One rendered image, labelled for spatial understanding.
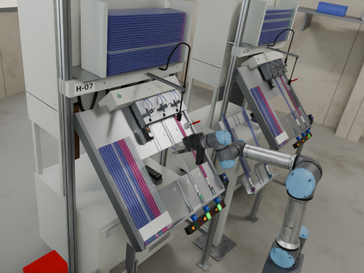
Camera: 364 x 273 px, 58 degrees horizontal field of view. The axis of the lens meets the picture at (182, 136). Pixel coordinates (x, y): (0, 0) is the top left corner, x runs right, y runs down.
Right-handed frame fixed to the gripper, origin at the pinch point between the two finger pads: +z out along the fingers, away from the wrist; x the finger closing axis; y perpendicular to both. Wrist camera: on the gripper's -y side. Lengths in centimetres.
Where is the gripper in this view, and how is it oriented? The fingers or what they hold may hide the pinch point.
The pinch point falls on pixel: (179, 150)
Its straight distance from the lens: 187.5
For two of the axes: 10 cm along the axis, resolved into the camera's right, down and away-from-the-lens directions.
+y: -3.3, -9.4, -0.9
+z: -6.9, 1.7, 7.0
